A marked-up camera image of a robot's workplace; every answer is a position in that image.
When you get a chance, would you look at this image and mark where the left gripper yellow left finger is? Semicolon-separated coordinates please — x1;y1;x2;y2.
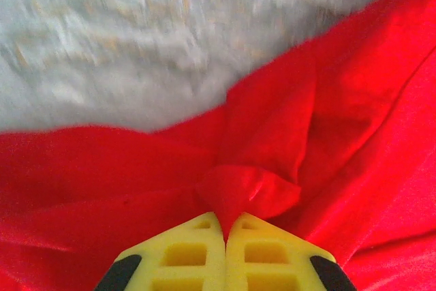
94;211;228;291

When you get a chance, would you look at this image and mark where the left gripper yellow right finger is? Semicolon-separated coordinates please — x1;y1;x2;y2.
225;211;358;291

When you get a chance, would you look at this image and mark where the red t-shirt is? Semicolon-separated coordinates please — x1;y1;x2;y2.
0;0;436;291

